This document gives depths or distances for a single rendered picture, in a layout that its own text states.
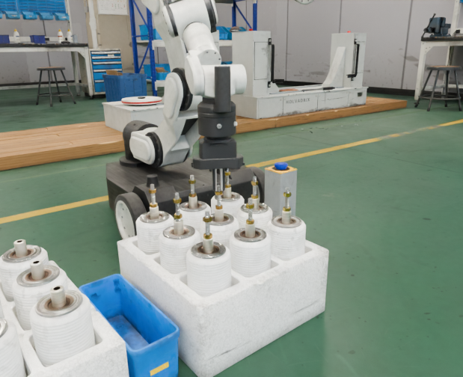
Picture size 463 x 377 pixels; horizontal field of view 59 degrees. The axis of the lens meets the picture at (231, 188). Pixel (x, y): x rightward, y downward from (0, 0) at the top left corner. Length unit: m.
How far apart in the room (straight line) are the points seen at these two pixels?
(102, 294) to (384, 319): 0.72
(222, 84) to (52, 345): 0.58
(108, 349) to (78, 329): 0.06
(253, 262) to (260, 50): 2.88
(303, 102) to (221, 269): 3.21
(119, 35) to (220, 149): 6.51
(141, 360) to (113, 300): 0.30
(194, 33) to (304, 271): 0.63
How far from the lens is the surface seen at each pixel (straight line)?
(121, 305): 1.14
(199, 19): 1.12
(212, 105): 0.92
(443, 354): 1.10
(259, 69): 3.66
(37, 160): 2.79
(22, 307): 0.87
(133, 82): 5.51
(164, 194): 1.41
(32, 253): 0.97
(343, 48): 4.61
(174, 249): 0.94
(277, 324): 1.02
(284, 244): 1.00
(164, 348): 0.89
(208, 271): 0.86
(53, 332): 0.75
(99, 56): 6.44
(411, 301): 1.26
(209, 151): 0.95
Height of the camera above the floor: 0.66
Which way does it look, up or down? 19 degrees down
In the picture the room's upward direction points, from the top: 1 degrees counter-clockwise
